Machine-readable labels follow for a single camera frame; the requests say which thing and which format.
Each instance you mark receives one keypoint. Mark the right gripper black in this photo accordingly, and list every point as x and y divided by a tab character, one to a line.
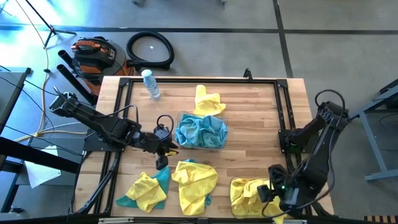
281	196

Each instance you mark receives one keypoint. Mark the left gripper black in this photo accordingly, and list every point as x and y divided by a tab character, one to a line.
160	148

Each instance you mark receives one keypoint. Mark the yellow microfiber towel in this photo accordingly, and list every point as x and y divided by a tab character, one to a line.
146	193
194	186
276	215
208	104

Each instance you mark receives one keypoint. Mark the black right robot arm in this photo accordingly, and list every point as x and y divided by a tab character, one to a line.
320	174

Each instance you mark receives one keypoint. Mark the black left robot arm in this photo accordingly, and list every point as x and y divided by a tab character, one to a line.
109	127

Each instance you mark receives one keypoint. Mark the clear plastic basket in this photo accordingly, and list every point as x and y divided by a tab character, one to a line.
234	215
224	115

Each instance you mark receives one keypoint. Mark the clear plastic water bottle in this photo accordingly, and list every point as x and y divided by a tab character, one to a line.
151	85

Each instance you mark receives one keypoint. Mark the dark grey cabinet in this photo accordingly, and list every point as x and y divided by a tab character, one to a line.
71	141

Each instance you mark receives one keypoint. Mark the black table clamp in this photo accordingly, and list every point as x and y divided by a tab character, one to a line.
248	74

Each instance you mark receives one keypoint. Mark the black vacuum wand tube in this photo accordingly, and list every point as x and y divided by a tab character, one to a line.
64	56
74	81

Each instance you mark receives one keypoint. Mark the white paper sheet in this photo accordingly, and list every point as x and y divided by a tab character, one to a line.
40	175

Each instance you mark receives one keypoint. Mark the orange black shop vacuum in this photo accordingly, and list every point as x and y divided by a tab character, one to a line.
96	57

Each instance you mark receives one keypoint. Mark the grey side table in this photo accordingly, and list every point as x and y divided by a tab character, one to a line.
9	90

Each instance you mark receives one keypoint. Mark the black tripod stand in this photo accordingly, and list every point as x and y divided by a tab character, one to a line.
51	30

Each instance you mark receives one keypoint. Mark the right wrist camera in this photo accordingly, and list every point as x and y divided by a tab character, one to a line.
277	175

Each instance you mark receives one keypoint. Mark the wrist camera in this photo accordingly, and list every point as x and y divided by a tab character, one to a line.
162	133
277	175

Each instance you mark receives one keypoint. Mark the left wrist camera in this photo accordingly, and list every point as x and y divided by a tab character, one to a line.
162	133

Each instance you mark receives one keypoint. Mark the black aluminium table frame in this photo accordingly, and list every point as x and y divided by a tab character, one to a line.
202	80

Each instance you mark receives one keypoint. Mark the grey metal cart frame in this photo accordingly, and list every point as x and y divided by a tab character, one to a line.
374	146

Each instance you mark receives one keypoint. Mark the black desk frame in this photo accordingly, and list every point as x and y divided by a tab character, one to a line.
31	154

